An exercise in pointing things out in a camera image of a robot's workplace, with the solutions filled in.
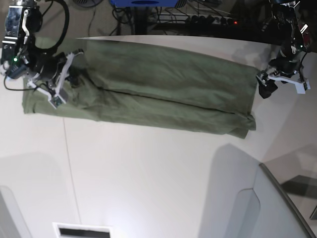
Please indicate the black power strip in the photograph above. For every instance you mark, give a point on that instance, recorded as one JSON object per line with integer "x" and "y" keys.
{"x": 201, "y": 19}

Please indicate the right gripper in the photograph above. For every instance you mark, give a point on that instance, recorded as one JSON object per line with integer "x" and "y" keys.
{"x": 17, "y": 65}

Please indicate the grey table leg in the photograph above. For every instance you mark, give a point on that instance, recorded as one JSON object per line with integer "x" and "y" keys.
{"x": 140, "y": 15}

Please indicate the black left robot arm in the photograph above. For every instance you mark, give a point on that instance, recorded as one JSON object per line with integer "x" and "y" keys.
{"x": 288, "y": 13}

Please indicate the green t-shirt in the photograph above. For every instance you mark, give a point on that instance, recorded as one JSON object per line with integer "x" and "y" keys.
{"x": 156, "y": 86}

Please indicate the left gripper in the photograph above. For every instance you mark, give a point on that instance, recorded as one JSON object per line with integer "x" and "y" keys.
{"x": 287, "y": 63}

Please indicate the blue plastic bin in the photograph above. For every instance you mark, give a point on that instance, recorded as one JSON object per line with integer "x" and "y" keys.
{"x": 144, "y": 3}

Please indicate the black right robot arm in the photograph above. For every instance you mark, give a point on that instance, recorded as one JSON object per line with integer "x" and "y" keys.
{"x": 23, "y": 21}

